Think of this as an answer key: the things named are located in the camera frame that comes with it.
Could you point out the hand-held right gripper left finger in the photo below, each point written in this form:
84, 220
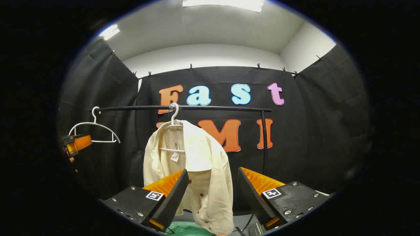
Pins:
175, 196

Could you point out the large ceiling light panel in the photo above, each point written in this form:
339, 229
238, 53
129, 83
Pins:
223, 4

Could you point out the small ceiling light panel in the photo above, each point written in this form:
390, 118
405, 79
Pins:
110, 31

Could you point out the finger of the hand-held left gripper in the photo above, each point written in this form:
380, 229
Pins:
82, 142

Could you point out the white plastic clothes hanger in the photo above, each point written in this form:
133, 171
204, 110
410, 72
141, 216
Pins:
176, 113
94, 118

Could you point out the row of black cloth clips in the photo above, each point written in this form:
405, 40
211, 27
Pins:
190, 67

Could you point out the black metal clothes rack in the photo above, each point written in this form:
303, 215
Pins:
223, 108

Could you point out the green laundry hamper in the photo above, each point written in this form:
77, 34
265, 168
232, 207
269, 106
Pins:
187, 229

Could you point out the cream button shirt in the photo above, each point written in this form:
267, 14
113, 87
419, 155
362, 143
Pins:
210, 183

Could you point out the black backdrop cloth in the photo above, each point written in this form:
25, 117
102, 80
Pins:
311, 131

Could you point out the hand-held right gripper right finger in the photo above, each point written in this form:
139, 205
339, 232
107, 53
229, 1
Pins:
252, 196

